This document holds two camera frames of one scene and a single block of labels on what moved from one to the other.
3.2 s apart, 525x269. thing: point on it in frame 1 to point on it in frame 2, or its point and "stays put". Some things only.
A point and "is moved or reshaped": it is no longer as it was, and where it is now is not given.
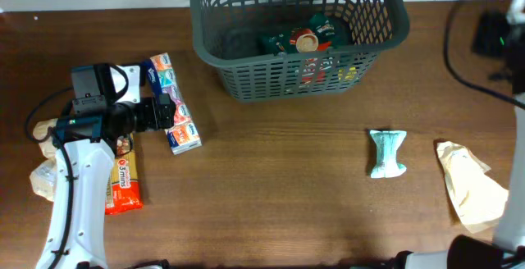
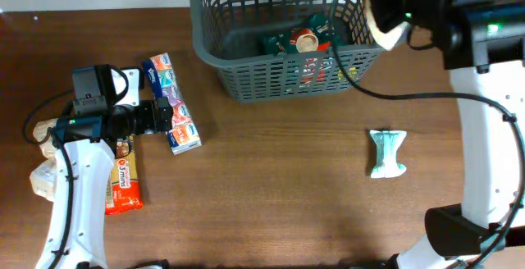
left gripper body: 146,116 stays put
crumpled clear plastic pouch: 43,178 stays put
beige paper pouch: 478,199 is moved or reshaped
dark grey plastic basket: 286,36 stays put
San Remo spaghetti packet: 123,192 stays put
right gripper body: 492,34 to 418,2
